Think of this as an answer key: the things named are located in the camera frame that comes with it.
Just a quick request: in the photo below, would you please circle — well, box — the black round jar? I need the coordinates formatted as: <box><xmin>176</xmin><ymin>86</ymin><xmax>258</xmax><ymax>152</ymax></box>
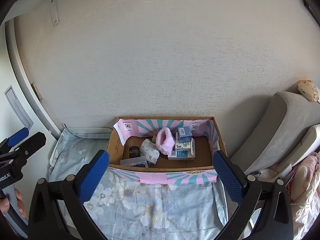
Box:
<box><xmin>129</xmin><ymin>146</ymin><xmax>140</xmax><ymax>158</ymax></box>

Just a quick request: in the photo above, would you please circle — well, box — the white black printed box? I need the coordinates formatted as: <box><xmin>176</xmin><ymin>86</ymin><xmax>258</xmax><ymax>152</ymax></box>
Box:
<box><xmin>175</xmin><ymin>132</ymin><xmax>195</xmax><ymax>155</ymax></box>

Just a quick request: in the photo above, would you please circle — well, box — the blue white box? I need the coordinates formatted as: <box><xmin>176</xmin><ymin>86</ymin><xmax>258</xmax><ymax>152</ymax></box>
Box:
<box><xmin>168</xmin><ymin>151</ymin><xmax>195</xmax><ymax>161</ymax></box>

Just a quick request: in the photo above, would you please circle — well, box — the white patterned tissue pack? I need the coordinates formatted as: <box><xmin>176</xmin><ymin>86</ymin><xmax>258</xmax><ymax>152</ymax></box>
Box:
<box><xmin>140</xmin><ymin>139</ymin><xmax>160</xmax><ymax>164</ymax></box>

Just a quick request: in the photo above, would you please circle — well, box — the small blue carton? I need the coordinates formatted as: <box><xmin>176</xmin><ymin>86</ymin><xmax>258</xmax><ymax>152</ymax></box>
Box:
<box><xmin>177</xmin><ymin>126</ymin><xmax>192</xmax><ymax>143</ymax></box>

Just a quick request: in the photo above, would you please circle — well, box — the person left hand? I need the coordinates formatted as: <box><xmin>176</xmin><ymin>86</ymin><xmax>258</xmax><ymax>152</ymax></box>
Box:
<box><xmin>0</xmin><ymin>188</ymin><xmax>27</xmax><ymax>218</ymax></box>

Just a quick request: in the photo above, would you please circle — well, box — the light blue floral bedsheet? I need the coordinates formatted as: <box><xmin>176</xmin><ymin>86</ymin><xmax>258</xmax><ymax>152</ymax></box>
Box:
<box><xmin>49</xmin><ymin>130</ymin><xmax>228</xmax><ymax>239</ymax></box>

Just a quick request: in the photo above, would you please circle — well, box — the pink teal cardboard box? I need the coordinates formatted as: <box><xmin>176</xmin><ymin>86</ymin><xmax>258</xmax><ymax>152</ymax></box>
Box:
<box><xmin>107</xmin><ymin>116</ymin><xmax>226</xmax><ymax>185</ymax></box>

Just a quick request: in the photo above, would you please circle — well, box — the white shelf bracket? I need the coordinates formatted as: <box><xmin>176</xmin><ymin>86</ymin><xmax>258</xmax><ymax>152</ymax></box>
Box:
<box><xmin>4</xmin><ymin>0</ymin><xmax>71</xmax><ymax>27</ymax></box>

